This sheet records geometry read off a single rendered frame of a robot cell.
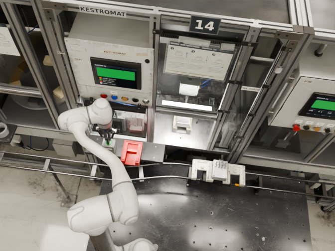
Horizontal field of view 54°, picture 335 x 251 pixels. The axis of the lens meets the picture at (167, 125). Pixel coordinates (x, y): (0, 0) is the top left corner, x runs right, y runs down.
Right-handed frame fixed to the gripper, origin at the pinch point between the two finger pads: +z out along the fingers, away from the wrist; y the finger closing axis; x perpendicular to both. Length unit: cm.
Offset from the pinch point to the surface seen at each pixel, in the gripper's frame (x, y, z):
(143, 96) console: -9.6, -21.4, -38.5
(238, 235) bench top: 39, -94, 39
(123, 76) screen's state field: -7, -12, -57
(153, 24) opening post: -12, -26, -89
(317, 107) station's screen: -7, -112, -52
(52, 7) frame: -10, 17, -93
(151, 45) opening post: -11, -25, -78
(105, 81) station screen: -7, -2, -51
